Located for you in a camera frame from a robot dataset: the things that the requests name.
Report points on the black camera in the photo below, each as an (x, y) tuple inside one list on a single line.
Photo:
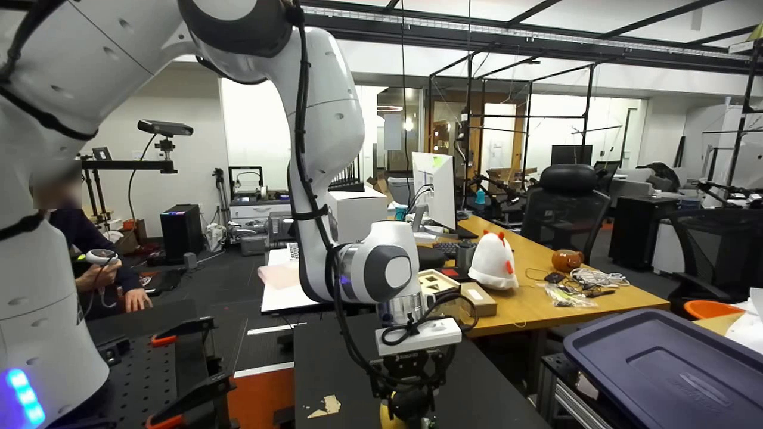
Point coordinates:
[(166, 126)]

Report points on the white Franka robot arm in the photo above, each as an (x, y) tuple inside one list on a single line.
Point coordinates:
[(326, 119)]

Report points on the orange ball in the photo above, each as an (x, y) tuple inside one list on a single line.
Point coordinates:
[(565, 260)]

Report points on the beige pointed tape scrap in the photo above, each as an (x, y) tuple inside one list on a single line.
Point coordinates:
[(315, 412)]

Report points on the black camera stand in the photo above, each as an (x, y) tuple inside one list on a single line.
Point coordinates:
[(119, 165)]

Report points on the navy plastic storage bin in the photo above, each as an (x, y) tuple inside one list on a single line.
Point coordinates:
[(658, 370)]

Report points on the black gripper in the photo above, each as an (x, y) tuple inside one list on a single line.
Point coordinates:
[(412, 373)]

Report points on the hanging lamp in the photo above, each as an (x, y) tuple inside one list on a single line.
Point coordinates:
[(409, 121)]

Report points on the person left hand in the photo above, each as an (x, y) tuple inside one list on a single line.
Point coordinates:
[(136, 301)]

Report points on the grey Unitree device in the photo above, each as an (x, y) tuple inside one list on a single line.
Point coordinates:
[(278, 226)]

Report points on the clear plastic bag clutter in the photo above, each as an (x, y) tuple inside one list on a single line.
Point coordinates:
[(584, 283)]

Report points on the white monitor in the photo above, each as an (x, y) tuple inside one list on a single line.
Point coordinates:
[(434, 192)]

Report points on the black metal ceiling frame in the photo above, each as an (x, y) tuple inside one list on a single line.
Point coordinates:
[(478, 35)]

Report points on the black office chair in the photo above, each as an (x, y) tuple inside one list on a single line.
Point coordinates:
[(565, 209)]

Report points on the white hard hat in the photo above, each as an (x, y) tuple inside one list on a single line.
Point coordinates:
[(491, 262)]

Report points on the wooden desk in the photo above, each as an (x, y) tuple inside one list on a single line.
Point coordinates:
[(525, 306)]

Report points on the black orange clamp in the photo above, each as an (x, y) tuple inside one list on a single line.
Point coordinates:
[(192, 401), (181, 330)]

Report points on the black computer tower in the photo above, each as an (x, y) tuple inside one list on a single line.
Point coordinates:
[(181, 230)]

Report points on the dark mug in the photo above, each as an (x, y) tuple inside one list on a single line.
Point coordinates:
[(466, 258)]

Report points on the wooden shape sorter box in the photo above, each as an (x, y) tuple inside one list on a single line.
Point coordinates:
[(440, 287)]

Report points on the person right hand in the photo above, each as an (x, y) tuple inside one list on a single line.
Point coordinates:
[(96, 276)]

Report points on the orange bowl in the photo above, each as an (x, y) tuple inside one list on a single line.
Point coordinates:
[(710, 308)]

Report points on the small tan box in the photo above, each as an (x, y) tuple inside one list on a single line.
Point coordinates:
[(478, 301)]

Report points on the black monitor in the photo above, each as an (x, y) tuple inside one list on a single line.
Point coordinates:
[(572, 152)]

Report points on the black frame printer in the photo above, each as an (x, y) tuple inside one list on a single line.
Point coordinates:
[(245, 184)]

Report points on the person right forearm dark sleeve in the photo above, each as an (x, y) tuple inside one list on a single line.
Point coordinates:
[(75, 230)]

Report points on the black chair headrest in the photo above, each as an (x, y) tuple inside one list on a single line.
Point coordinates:
[(434, 252)]

